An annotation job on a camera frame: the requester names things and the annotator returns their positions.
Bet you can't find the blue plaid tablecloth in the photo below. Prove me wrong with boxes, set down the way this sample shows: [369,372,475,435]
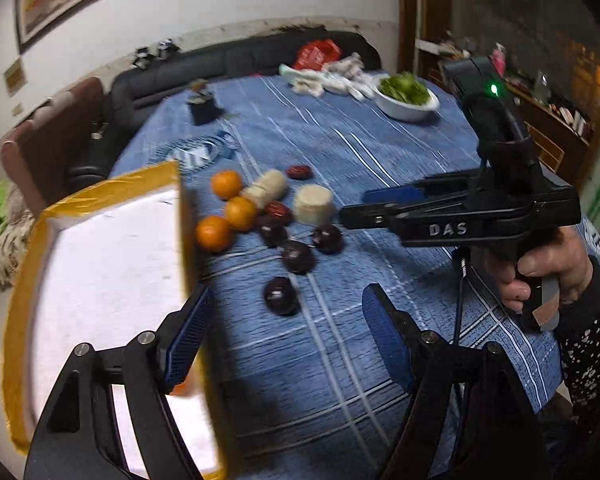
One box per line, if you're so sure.
[114,76,562,479]

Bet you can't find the white and green cloth pile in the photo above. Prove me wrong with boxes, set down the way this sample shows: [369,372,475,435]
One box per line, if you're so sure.
[278,52,387,101]

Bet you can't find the orange tangerine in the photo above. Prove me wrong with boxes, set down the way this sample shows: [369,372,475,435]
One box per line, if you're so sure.
[224,196,259,232]
[210,170,244,200]
[195,216,233,254]

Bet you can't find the black clamp devices on sofa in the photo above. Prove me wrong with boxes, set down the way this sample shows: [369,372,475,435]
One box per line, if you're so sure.
[132,38,181,70]

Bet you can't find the small wall plaque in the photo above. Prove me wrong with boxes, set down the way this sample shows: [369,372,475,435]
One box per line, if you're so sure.
[3,58,27,96]

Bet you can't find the person's right hand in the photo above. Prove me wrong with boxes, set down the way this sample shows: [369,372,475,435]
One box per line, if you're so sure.
[483,226,593,312]

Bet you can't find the white bowl of greens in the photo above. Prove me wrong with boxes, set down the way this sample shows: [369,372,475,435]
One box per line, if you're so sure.
[375,72,440,124]

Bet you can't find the red plastic bag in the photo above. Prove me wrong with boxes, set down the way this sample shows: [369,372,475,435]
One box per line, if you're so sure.
[294,39,341,70]

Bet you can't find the person's patterned sleeve forearm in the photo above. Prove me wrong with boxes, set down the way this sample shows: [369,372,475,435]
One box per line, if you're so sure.
[554,257,600,412]

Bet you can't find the brown armchair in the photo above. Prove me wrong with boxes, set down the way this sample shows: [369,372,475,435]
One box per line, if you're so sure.
[0,77,105,217]

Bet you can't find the dark purple plum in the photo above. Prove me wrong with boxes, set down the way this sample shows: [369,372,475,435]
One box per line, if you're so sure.
[311,224,344,255]
[257,216,288,248]
[263,276,299,316]
[282,240,315,275]

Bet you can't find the green patterned cushion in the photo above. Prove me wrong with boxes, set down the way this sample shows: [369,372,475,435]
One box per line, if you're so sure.
[0,179,34,290]

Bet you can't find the wooden side cabinet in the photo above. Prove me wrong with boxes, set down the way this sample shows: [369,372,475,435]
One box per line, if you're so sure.
[415,39,600,192]

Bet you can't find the yellow box with white interior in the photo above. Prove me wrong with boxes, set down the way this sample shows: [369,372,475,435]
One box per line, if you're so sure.
[2,162,228,479]

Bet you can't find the black leather sofa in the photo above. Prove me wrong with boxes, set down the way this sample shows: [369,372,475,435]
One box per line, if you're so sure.
[66,26,381,193]

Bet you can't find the short white yam piece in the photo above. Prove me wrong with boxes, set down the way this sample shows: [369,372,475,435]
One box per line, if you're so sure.
[240,184,272,211]

